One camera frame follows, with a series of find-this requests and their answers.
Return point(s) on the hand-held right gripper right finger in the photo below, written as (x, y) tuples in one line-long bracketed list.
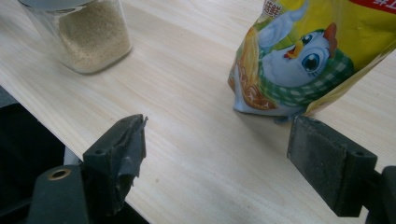
[(327, 165)]

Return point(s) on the glass jar with white lid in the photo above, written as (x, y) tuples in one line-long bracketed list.
[(46, 28)]

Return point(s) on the white table leg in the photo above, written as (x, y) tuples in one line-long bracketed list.
[(72, 157)]

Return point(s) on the yellow seasoning pouch green cap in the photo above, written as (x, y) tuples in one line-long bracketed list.
[(305, 62)]

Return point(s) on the beige seasoning granules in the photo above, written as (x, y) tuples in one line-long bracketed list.
[(96, 40)]

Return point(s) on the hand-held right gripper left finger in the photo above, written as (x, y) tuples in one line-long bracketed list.
[(116, 161)]

